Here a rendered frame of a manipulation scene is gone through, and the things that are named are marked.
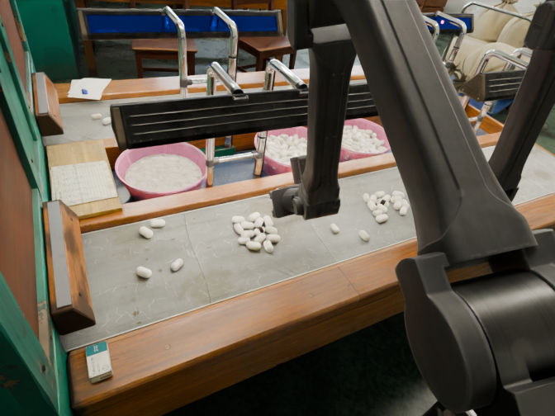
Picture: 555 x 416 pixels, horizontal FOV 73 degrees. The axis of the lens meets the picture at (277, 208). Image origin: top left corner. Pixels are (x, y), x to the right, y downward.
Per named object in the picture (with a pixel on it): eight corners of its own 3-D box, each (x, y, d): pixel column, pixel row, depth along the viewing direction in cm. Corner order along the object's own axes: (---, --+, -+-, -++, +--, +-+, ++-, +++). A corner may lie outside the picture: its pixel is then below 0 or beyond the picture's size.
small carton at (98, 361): (113, 375, 65) (111, 370, 63) (91, 384, 63) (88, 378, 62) (107, 345, 68) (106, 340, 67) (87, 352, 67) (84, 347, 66)
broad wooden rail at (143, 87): (408, 101, 217) (420, 70, 205) (53, 144, 141) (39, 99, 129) (395, 92, 224) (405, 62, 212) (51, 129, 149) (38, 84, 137)
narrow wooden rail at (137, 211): (514, 155, 169) (528, 134, 162) (64, 262, 94) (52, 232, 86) (505, 148, 172) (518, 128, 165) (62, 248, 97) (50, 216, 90)
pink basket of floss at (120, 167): (223, 180, 124) (225, 155, 118) (179, 229, 104) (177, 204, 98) (154, 155, 129) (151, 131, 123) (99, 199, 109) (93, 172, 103)
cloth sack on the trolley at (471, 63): (533, 101, 350) (558, 60, 325) (476, 105, 323) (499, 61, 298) (488, 76, 387) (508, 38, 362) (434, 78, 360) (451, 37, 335)
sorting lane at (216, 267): (589, 183, 146) (593, 179, 144) (69, 356, 70) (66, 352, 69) (523, 143, 165) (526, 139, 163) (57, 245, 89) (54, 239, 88)
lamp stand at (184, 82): (234, 157, 135) (244, 25, 106) (179, 166, 126) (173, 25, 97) (216, 130, 147) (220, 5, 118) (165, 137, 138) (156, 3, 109)
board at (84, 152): (122, 210, 94) (121, 207, 94) (55, 224, 88) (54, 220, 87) (102, 142, 115) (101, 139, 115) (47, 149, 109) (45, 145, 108)
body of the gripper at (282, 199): (268, 191, 87) (282, 190, 81) (305, 182, 92) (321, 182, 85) (272, 218, 88) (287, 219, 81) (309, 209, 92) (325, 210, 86)
